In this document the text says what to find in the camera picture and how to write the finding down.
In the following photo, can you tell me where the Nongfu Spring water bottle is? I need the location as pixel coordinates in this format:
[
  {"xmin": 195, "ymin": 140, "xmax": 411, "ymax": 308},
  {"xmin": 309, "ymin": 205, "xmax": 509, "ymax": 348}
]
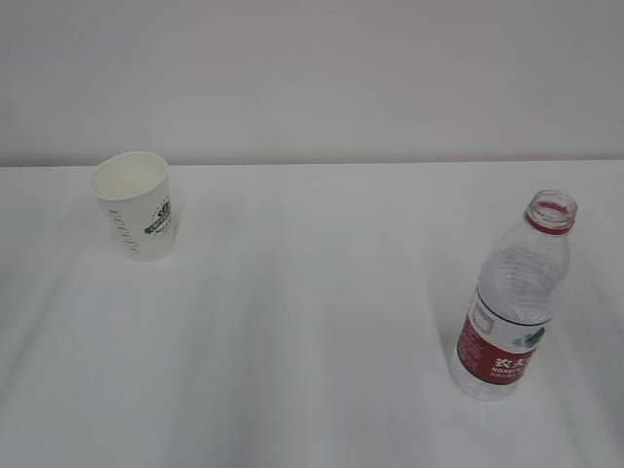
[{"xmin": 449, "ymin": 190, "xmax": 578, "ymax": 401}]

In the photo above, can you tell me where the white paper cup green logo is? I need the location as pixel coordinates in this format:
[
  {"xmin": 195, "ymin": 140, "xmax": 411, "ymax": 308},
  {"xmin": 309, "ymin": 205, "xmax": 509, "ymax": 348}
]
[{"xmin": 90, "ymin": 151, "xmax": 175, "ymax": 262}]

